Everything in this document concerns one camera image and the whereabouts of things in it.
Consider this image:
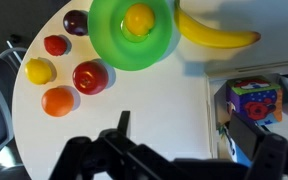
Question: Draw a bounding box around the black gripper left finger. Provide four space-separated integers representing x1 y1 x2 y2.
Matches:
49 110 173 180

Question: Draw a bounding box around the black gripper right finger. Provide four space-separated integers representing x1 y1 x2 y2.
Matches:
228 112 288 180

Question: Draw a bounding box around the red apple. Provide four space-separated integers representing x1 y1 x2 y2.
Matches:
72 60 110 96

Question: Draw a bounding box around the green plastic bowl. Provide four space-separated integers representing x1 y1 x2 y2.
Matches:
87 0 174 72

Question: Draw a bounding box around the blue soft cube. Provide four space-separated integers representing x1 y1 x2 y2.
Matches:
217 122 253 168

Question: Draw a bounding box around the purple red soft cube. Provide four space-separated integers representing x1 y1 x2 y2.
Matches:
226 77 284 126

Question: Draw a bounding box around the wooden tray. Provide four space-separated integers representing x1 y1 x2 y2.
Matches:
203 59 288 160

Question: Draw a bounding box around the yellow banana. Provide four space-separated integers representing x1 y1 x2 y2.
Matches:
173 0 262 50

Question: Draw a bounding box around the yellow lemon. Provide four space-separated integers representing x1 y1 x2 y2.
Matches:
24 58 53 86

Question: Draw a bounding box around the small red fruit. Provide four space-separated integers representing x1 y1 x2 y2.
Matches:
43 34 68 57

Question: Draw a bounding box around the small yellow orange fruit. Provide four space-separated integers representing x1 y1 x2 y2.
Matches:
124 3 156 37

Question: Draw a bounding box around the dark purple plum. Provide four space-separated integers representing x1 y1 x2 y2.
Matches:
62 9 89 37

